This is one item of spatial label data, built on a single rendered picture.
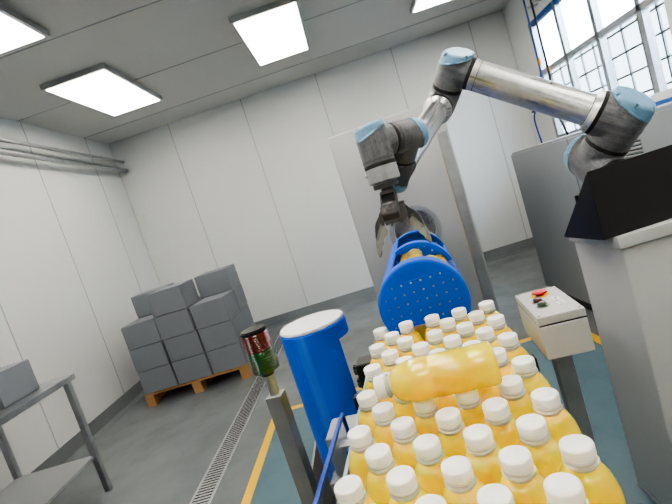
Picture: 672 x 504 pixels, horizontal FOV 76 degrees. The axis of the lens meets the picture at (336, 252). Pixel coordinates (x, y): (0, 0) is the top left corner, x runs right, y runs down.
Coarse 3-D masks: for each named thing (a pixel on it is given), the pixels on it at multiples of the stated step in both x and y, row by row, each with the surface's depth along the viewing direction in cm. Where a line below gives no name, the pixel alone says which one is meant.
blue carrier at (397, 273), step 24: (408, 240) 217; (432, 240) 215; (408, 264) 133; (432, 264) 131; (384, 288) 135; (408, 288) 134; (432, 288) 133; (384, 312) 136; (408, 312) 135; (432, 312) 134
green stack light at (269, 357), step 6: (270, 348) 96; (258, 354) 94; (264, 354) 95; (270, 354) 95; (276, 354) 98; (252, 360) 95; (258, 360) 94; (264, 360) 95; (270, 360) 95; (276, 360) 97; (252, 366) 95; (258, 366) 94; (264, 366) 94; (270, 366) 95; (276, 366) 96; (252, 372) 97; (258, 372) 95; (264, 372) 95
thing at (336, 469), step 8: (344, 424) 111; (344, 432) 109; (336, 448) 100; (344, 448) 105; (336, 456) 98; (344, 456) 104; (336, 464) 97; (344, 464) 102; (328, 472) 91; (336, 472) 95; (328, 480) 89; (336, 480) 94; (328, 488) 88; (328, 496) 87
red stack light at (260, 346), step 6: (264, 330) 96; (252, 336) 94; (258, 336) 94; (264, 336) 95; (246, 342) 94; (252, 342) 94; (258, 342) 94; (264, 342) 95; (270, 342) 96; (246, 348) 95; (252, 348) 94; (258, 348) 94; (264, 348) 95; (246, 354) 96; (252, 354) 94
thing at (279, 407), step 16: (272, 400) 97; (288, 400) 100; (272, 416) 97; (288, 416) 97; (288, 432) 97; (288, 448) 98; (304, 448) 101; (288, 464) 98; (304, 464) 98; (304, 480) 98; (304, 496) 99
